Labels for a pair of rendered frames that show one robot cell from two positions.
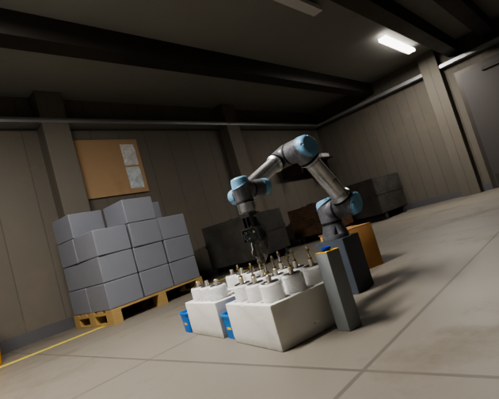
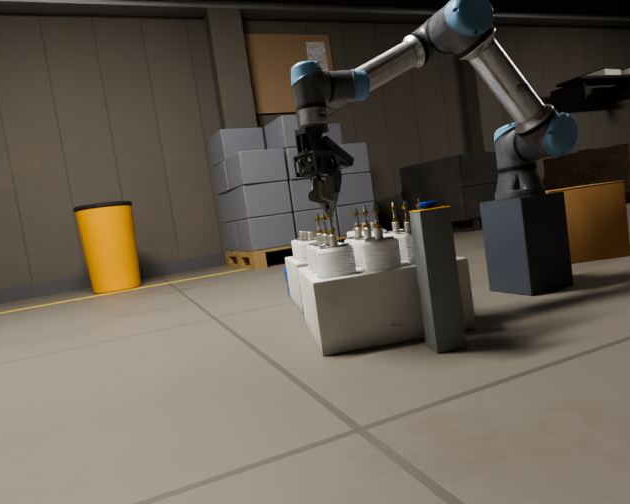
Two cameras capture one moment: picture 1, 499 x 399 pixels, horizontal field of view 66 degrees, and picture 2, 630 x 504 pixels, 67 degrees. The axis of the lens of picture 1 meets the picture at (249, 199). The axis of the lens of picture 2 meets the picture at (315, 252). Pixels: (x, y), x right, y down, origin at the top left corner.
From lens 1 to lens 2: 0.68 m
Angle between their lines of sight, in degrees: 27
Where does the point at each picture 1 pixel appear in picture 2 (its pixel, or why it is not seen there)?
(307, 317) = (381, 313)
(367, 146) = not seen: outside the picture
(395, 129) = not seen: outside the picture
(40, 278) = (197, 202)
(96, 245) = (242, 171)
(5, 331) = (158, 253)
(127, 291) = (275, 233)
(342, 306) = (431, 310)
